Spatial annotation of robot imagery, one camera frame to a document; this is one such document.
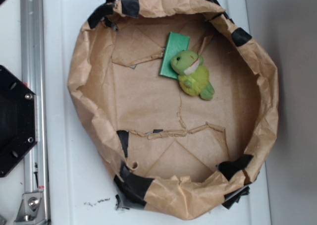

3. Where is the metal corner bracket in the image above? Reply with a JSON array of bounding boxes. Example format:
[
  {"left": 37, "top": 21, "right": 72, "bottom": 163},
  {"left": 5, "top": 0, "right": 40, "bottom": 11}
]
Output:
[{"left": 14, "top": 192, "right": 47, "bottom": 225}]

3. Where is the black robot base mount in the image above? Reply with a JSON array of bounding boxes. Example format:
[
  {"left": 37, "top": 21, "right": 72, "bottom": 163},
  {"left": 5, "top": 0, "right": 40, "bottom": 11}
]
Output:
[{"left": 0, "top": 65, "right": 37, "bottom": 178}]

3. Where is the aluminium extrusion rail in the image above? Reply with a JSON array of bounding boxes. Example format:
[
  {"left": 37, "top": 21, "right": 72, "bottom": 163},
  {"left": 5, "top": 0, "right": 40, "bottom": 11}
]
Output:
[{"left": 20, "top": 0, "right": 51, "bottom": 225}]

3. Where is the brown paper bag bin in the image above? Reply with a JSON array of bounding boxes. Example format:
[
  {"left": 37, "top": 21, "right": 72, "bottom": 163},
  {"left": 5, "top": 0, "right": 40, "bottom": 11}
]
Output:
[{"left": 67, "top": 0, "right": 278, "bottom": 220}]

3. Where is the green plush frog toy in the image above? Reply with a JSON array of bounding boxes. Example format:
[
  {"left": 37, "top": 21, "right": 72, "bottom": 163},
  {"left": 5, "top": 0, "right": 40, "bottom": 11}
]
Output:
[{"left": 170, "top": 50, "right": 214, "bottom": 101}]

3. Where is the green rectangular block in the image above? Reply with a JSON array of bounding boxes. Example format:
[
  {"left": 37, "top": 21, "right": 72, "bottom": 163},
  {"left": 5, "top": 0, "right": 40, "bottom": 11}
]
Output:
[{"left": 159, "top": 32, "right": 190, "bottom": 80}]

